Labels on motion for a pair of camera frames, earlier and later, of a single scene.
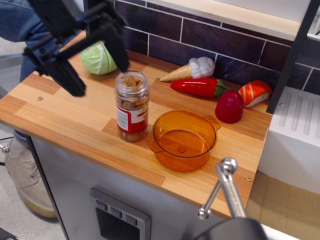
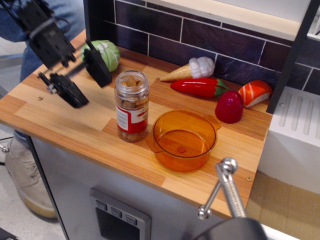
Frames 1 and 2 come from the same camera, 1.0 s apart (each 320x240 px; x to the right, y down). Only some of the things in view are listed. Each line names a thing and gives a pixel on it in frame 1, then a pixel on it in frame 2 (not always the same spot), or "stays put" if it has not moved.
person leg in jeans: [19, 24] stays put
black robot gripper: [71, 22] -> [52, 47]
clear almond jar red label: [131, 98] stays put
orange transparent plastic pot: [182, 140] stays put
